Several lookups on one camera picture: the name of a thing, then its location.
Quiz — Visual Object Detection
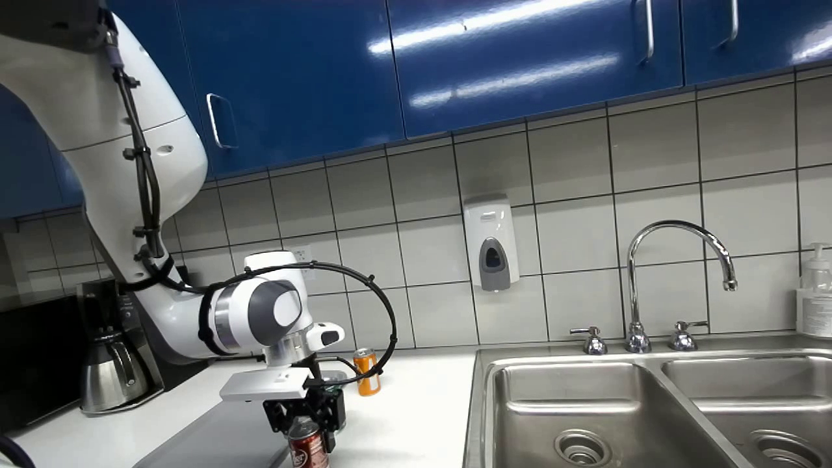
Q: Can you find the chrome gooseneck faucet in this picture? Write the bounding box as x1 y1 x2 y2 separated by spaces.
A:
621 219 742 355

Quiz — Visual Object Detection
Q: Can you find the orange soda can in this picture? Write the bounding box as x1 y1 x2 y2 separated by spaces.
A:
351 346 386 398

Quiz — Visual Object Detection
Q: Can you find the white wall soap dispenser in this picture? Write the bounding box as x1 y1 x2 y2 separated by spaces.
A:
464 198 524 294

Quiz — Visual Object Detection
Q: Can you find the red soda can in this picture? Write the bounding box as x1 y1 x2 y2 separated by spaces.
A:
287 416 334 468

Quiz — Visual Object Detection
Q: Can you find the stainless steel coffee carafe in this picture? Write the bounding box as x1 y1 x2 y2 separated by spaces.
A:
80 328 165 416

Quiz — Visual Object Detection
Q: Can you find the clear pump soap bottle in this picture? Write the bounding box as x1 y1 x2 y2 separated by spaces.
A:
793 245 832 342

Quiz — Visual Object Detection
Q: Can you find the chrome faucet handle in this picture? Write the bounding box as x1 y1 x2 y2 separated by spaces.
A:
667 320 712 354
569 325 611 355

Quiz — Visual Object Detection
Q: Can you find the blue glossy cabinet door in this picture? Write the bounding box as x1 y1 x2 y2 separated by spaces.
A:
173 0 405 180
0 0 203 224
677 0 832 89
386 0 686 139

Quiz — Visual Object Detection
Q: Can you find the grey plastic tray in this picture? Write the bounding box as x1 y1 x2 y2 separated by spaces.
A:
132 368 350 468

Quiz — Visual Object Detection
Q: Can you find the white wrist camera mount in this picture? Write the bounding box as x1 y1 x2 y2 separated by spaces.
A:
218 366 313 402

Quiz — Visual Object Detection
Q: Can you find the stainless steel double sink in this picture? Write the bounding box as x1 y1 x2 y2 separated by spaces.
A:
464 346 832 468

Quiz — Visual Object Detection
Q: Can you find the black microwave oven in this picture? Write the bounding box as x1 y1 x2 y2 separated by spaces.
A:
0 294 88 437

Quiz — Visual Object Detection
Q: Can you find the black drip coffee maker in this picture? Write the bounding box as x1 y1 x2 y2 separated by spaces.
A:
79 276 210 418

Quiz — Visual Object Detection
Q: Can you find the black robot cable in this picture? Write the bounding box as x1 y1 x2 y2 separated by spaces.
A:
101 8 400 393

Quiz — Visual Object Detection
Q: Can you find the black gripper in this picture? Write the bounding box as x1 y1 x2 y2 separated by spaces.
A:
260 383 351 454

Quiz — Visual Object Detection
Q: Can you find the silver cabinet door handle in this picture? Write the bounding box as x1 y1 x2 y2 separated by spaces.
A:
203 89 234 151
717 0 743 48
643 0 662 63

